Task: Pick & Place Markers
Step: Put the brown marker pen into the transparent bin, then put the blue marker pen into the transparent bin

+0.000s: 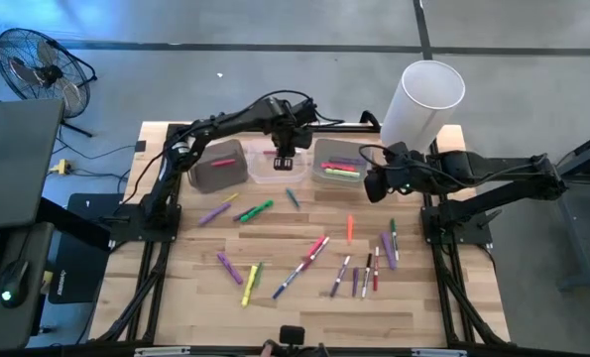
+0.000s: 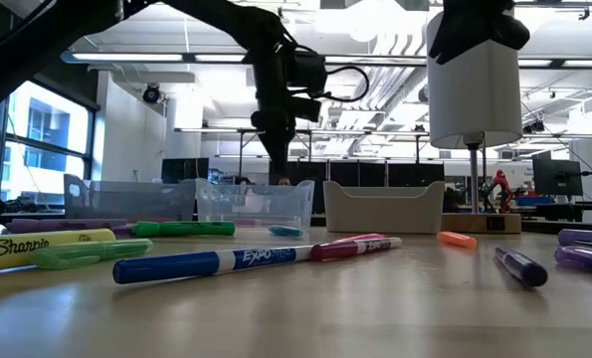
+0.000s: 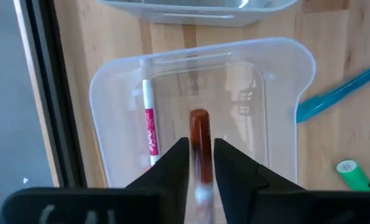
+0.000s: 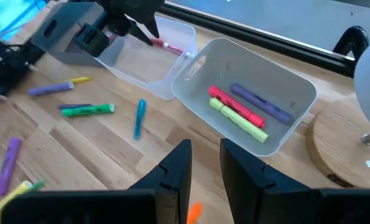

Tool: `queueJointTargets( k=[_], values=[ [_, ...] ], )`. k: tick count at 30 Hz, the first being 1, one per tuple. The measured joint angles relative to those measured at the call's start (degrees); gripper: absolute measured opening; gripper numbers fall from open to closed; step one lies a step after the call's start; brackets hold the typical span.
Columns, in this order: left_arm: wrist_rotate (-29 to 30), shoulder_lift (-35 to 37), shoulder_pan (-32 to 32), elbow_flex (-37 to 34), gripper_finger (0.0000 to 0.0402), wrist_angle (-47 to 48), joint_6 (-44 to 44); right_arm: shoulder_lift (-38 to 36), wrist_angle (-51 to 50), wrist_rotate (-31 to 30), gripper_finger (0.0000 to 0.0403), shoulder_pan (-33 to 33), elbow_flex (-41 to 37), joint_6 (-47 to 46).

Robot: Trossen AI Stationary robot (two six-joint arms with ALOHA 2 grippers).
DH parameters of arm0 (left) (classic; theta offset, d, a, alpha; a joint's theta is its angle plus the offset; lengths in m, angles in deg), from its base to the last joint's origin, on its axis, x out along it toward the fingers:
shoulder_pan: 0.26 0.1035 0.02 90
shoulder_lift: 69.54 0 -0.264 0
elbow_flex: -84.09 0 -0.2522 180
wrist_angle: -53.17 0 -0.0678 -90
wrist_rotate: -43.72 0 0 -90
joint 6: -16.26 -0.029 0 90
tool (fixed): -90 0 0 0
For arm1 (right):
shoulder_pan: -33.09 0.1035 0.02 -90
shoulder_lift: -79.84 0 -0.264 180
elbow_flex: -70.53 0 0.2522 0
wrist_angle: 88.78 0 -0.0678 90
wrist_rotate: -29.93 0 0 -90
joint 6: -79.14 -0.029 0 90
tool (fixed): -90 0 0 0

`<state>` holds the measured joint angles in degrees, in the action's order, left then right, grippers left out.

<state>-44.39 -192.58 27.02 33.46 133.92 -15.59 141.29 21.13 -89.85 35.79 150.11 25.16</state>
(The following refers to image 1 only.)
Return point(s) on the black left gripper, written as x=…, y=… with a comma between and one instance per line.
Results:
x=292, y=141

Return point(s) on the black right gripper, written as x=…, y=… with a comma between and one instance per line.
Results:
x=406, y=168

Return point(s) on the white marker maroon cap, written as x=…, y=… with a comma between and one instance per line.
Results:
x=270, y=152
x=304, y=265

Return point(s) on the teal marker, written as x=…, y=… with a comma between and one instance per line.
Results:
x=292, y=198

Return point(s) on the pink highlighter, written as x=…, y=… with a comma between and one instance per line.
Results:
x=338, y=166
x=314, y=245

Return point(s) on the green highlighter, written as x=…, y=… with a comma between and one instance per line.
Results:
x=342, y=173

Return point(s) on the pink marker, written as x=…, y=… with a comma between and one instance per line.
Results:
x=223, y=162

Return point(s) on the thin yellow marker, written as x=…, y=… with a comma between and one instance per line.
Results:
x=230, y=198

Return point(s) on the dark purple thin marker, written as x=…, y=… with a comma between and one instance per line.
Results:
x=243, y=214

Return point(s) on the green white thin marker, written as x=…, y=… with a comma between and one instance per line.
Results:
x=394, y=238

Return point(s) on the orange highlighter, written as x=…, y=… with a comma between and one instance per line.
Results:
x=349, y=228

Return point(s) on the red Expo marker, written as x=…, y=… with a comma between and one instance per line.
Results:
x=376, y=268

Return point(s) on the black Expo marker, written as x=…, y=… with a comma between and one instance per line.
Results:
x=367, y=275

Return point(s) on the small purple highlighter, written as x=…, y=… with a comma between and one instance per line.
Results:
x=355, y=282

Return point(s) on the purple Expo marker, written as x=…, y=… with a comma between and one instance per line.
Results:
x=340, y=276

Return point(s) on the blue Expo marker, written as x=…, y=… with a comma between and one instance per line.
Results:
x=280, y=291

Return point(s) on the yellow Sharpie highlighter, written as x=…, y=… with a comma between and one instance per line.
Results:
x=249, y=286

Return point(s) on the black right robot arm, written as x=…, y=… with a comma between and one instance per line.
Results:
x=498, y=171

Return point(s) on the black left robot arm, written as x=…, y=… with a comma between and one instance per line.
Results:
x=225, y=121

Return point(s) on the clear plastic bin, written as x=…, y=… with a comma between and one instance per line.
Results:
x=260, y=173

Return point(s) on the beige plastic bin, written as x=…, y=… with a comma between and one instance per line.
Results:
x=331, y=146

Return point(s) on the white shade table lamp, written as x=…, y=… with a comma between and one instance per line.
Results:
x=423, y=104

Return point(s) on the grey translucent plastic bin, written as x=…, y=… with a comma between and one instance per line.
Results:
x=210, y=178

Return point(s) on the black tape patch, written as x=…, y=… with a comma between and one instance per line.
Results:
x=140, y=146

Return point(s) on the black box device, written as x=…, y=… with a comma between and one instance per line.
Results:
x=292, y=335

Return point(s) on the person's hand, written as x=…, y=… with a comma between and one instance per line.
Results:
x=266, y=351

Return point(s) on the grey metal stand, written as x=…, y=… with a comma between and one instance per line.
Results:
x=587, y=238

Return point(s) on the yellow power strip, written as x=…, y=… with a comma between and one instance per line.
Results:
x=61, y=167

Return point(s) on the black floor fan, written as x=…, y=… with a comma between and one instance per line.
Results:
x=41, y=74

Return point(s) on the yellow note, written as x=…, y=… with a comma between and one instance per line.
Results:
x=47, y=280

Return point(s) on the grey computer monitor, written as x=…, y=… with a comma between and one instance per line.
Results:
x=17, y=158

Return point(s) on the black computer mouse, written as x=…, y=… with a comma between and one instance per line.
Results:
x=14, y=282

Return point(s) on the dark grey desk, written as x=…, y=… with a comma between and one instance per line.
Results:
x=27, y=327

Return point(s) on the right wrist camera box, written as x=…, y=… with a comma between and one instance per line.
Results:
x=376, y=187

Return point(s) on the white frame bracket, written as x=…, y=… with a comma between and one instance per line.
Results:
x=438, y=352
x=160, y=351

